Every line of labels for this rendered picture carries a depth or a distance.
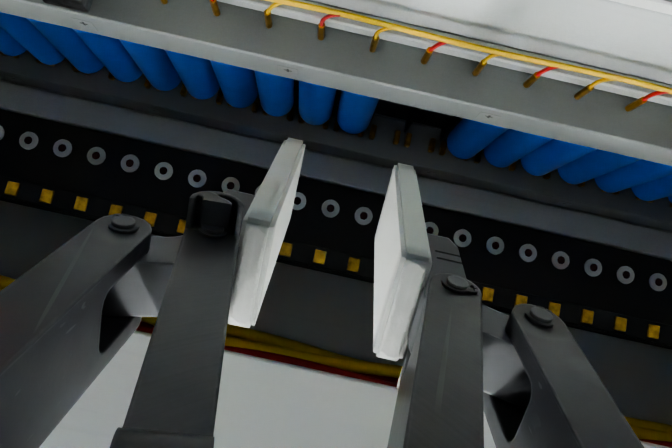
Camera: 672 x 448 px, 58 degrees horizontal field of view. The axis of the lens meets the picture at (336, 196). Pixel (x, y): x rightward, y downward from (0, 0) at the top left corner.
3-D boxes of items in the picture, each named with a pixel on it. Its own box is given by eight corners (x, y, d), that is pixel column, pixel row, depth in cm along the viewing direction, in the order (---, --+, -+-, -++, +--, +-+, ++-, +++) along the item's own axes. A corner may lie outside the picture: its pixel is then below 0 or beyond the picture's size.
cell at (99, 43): (115, 46, 32) (70, -14, 26) (149, 54, 33) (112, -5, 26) (106, 78, 32) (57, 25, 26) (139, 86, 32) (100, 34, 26)
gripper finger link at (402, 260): (402, 254, 14) (434, 261, 14) (394, 160, 21) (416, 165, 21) (372, 358, 15) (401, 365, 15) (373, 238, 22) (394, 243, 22)
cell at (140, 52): (153, 55, 33) (117, -3, 26) (186, 62, 33) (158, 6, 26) (144, 87, 32) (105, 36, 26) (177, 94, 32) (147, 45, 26)
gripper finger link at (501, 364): (429, 327, 13) (566, 358, 13) (415, 228, 17) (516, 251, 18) (411, 384, 13) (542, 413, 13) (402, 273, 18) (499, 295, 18)
